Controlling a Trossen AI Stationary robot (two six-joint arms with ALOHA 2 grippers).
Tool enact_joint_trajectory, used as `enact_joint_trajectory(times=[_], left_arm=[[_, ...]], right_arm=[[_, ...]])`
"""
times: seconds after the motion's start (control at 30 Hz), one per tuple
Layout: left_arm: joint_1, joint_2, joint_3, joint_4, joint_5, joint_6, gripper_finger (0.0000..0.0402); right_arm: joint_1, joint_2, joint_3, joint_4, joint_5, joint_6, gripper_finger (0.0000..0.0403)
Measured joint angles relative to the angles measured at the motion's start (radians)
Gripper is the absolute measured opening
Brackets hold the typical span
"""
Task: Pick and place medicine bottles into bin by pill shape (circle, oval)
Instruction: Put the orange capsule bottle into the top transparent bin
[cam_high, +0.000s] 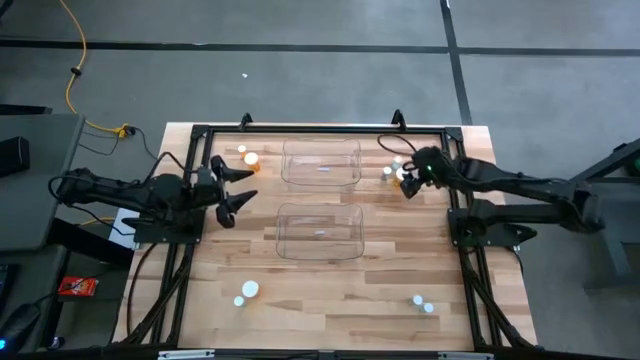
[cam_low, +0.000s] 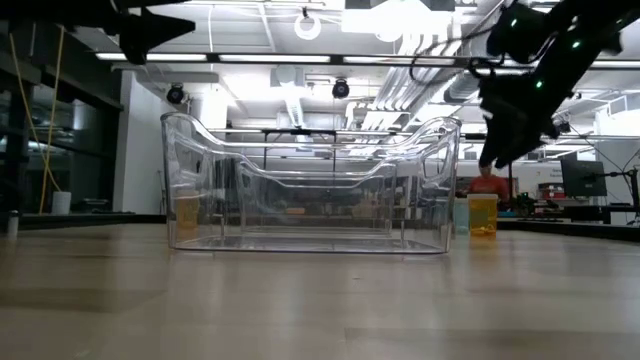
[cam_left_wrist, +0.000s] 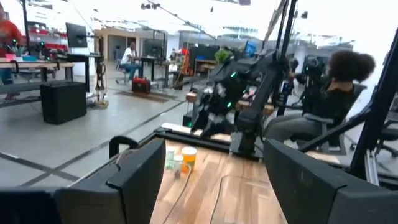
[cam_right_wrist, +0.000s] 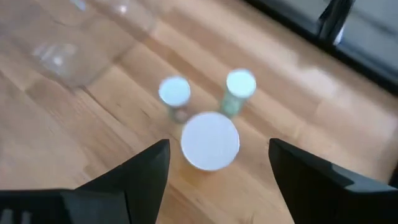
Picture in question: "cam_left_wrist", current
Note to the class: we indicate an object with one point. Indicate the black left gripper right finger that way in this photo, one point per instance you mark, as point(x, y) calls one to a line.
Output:
point(304, 193)

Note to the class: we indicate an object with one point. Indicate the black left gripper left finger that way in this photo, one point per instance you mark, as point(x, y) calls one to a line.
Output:
point(124, 193)

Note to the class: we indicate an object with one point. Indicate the small clear bottle white cap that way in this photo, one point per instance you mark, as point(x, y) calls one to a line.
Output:
point(178, 165)

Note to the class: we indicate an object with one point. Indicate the large orange bottle white cap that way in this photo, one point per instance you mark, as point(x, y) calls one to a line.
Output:
point(189, 160)

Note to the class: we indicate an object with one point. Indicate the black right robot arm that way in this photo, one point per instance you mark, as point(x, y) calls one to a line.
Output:
point(258, 102)

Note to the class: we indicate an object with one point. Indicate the black background robot arm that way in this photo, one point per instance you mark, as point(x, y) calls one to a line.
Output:
point(312, 71)

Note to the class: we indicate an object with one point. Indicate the clear plastic bin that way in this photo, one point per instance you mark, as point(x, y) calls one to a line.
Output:
point(245, 202)
point(164, 203)

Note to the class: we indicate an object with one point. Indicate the green potted plant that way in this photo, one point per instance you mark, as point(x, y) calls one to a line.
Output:
point(222, 55)

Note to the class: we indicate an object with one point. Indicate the blue lit monitor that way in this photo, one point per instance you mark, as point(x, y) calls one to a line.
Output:
point(250, 48)

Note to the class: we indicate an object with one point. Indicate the grey office chair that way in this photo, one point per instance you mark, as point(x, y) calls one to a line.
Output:
point(320, 119)

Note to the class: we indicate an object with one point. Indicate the brown floor mat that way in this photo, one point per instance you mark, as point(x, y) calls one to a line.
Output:
point(143, 96)

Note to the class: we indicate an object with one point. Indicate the person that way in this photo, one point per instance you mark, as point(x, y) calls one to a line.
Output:
point(335, 99)
point(7, 34)
point(127, 59)

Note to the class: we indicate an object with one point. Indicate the black office chair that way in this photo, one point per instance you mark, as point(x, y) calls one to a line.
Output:
point(388, 137)

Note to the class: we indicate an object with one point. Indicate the black cabinet box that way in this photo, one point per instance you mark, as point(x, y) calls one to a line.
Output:
point(63, 102)

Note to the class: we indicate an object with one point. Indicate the black desk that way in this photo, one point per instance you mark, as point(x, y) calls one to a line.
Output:
point(84, 57)

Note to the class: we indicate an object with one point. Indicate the wooden workbench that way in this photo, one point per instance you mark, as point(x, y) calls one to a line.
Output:
point(34, 64)

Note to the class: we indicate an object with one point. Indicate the black computer monitor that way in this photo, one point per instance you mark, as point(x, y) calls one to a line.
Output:
point(76, 35)

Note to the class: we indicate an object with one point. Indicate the black frame clamp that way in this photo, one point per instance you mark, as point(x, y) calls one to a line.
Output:
point(122, 138)

